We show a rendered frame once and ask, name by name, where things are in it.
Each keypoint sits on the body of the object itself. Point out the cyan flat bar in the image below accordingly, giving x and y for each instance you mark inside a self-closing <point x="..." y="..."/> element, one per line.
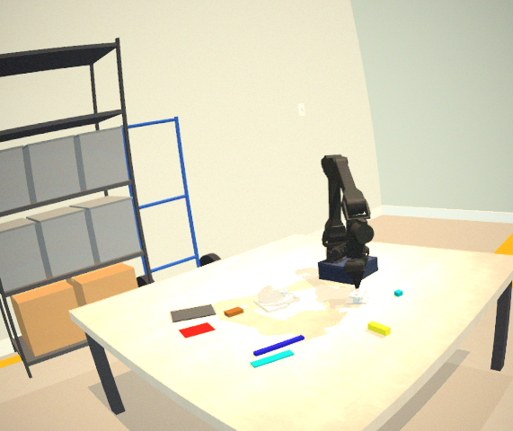
<point x="270" y="359"/>

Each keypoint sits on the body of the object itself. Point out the red flat rectangular plate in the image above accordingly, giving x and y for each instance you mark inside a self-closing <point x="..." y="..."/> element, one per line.
<point x="196" y="330"/>

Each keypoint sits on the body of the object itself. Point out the orange rectangular block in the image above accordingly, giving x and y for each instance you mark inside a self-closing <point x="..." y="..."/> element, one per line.
<point x="233" y="312"/>

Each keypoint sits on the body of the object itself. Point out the yellow rectangular block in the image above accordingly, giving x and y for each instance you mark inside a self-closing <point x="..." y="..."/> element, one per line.
<point x="378" y="328"/>

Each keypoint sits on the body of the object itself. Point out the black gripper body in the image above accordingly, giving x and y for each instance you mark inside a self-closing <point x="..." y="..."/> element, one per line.
<point x="357" y="252"/>

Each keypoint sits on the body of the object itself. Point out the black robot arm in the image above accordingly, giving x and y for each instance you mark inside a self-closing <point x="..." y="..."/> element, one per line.
<point x="353" y="204"/>

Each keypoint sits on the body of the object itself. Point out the blue long thin bar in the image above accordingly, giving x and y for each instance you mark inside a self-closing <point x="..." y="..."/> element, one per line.
<point x="278" y="345"/>

